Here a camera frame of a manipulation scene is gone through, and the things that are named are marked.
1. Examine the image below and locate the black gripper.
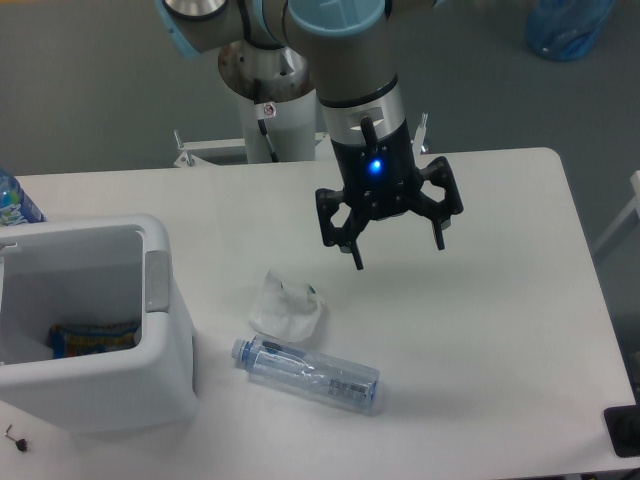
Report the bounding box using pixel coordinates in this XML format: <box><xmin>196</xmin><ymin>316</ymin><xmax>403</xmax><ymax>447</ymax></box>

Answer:
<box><xmin>314</xmin><ymin>117</ymin><xmax>465</xmax><ymax>271</ymax></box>

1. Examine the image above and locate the white paper tissue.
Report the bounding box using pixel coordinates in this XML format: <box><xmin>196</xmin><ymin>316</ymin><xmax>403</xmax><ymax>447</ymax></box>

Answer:
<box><xmin>249</xmin><ymin>269</ymin><xmax>327</xmax><ymax>343</ymax></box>

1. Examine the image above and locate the clear plastic water bottle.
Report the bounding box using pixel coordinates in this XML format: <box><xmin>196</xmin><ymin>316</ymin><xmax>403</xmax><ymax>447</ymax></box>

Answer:
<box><xmin>231</xmin><ymin>335</ymin><xmax>380</xmax><ymax>413</ymax></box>

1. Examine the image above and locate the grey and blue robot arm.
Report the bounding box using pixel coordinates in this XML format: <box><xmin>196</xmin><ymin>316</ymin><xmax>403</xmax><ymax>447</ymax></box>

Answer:
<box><xmin>156</xmin><ymin>1</ymin><xmax>463</xmax><ymax>255</ymax></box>

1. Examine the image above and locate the white plastic trash can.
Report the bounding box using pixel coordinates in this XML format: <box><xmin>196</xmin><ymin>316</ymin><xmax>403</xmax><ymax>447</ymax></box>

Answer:
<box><xmin>1</xmin><ymin>215</ymin><xmax>198</xmax><ymax>433</ymax></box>

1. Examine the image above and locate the blue plastic bag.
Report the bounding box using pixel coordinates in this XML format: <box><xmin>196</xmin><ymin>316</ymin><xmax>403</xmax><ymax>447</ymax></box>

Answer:
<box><xmin>524</xmin><ymin>0</ymin><xmax>616</xmax><ymax>62</ymax></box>

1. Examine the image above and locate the black device at table edge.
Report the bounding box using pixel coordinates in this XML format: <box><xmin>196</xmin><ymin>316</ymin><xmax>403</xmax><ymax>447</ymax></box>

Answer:
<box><xmin>604</xmin><ymin>405</ymin><xmax>639</xmax><ymax>458</ymax></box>

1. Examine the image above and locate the blue yellow snack wrapper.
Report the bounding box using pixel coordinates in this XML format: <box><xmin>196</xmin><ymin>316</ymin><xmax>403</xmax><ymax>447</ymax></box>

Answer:
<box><xmin>48</xmin><ymin>321</ymin><xmax>141</xmax><ymax>359</ymax></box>

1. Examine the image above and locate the blue labelled bottle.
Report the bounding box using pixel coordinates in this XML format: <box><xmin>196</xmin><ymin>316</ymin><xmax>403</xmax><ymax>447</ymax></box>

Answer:
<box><xmin>1</xmin><ymin>169</ymin><xmax>46</xmax><ymax>227</ymax></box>

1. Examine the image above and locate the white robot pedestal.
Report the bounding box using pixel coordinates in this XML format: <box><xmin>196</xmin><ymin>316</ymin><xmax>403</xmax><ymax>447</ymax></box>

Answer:
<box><xmin>217</xmin><ymin>39</ymin><xmax>321</xmax><ymax>165</ymax></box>

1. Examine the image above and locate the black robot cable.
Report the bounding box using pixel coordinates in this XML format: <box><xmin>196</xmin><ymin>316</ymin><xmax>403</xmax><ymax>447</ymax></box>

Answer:
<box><xmin>252</xmin><ymin>77</ymin><xmax>281</xmax><ymax>164</ymax></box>

